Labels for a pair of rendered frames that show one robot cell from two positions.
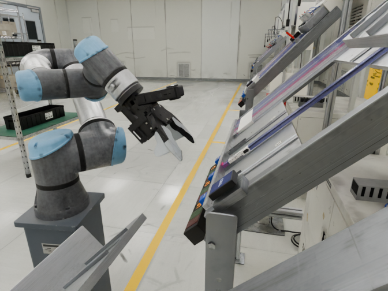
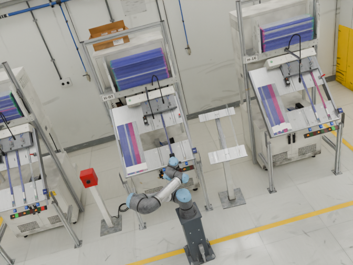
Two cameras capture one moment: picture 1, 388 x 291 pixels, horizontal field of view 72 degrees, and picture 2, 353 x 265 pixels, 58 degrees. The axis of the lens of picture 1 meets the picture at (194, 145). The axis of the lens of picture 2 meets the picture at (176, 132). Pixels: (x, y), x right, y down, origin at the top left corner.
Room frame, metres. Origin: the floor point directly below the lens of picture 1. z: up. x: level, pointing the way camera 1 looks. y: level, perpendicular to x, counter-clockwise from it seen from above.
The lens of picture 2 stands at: (1.13, 2.28, 2.55)
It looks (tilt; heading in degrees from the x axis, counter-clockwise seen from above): 32 degrees down; 256
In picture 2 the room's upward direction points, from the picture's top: 14 degrees counter-clockwise
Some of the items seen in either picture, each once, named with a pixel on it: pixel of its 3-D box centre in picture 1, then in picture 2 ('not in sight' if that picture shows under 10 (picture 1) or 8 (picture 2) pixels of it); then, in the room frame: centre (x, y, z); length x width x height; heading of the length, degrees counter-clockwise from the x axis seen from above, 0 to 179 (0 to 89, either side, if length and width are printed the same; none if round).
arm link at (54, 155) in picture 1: (56, 155); (183, 197); (0.72, 0.39, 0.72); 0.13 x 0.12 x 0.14; 121
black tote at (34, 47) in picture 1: (23, 49); not in sight; (2.51, 1.49, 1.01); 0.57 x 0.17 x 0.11; 167
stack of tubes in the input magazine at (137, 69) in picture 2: not in sight; (139, 69); (0.58, -0.59, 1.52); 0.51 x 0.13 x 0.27; 167
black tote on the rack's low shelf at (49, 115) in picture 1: (37, 116); not in sight; (2.51, 1.49, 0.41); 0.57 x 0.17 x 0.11; 167
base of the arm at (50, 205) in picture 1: (60, 191); (187, 208); (0.71, 0.40, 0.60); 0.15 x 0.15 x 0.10
